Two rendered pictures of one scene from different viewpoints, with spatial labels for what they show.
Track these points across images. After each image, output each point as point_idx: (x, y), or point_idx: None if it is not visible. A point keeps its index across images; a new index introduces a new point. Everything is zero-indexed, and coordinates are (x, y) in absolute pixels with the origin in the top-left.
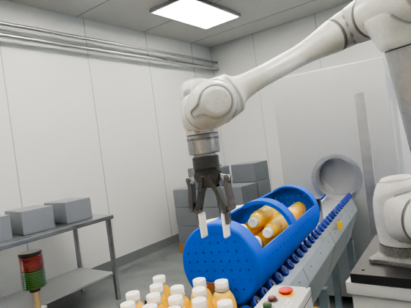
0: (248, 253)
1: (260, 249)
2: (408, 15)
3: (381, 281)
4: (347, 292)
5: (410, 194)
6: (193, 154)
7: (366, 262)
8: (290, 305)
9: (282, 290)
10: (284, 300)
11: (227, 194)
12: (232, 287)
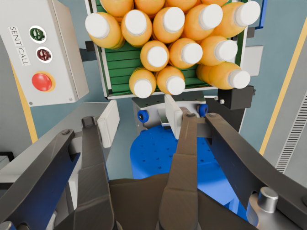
0: (140, 158)
1: (133, 176)
2: None
3: None
4: (76, 174)
5: None
6: None
7: (59, 210)
8: (16, 48)
9: (40, 76)
10: (31, 60)
11: (40, 160)
12: (163, 132)
